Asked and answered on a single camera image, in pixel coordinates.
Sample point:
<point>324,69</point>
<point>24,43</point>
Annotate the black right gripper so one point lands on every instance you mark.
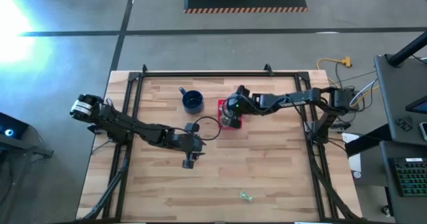
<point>241,100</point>

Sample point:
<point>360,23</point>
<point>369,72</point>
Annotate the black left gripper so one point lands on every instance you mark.
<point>188,144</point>

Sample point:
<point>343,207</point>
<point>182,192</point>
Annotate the green white wrapper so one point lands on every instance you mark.
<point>227,120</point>
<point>246,197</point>

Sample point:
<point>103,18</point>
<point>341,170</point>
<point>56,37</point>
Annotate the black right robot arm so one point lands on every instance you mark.
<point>293,100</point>

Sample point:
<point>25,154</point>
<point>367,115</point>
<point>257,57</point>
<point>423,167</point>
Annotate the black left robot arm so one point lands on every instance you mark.
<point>126,127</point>

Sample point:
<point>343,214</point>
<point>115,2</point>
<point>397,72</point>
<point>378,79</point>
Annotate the red plastic basket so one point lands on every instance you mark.
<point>219,119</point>

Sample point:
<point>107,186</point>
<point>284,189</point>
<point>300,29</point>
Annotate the dark blue ceramic mug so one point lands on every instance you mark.
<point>193,102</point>

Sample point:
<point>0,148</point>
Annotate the dark table clamp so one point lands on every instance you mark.
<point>144,69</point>
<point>268,69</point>

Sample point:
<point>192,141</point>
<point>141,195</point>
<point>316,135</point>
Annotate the white paper sheet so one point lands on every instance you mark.
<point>354,160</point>

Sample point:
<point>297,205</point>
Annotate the dark grey desk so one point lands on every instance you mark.
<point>387,184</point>
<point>393,100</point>

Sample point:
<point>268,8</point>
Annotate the black computer blue light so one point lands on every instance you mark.
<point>13,127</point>

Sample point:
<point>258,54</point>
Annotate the black tablet screen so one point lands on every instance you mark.
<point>418,106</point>

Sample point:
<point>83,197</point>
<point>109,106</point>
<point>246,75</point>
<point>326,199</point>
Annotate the black pole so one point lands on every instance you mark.
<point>407,50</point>

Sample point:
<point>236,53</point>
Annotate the black keyboard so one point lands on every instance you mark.
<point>412,177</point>

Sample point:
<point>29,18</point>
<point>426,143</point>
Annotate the white phone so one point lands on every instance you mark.
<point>423,130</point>

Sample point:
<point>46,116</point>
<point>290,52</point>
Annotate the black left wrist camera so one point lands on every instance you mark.
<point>191,128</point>

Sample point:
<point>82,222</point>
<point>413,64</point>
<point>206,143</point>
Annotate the black aluminium table frame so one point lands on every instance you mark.
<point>217,74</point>

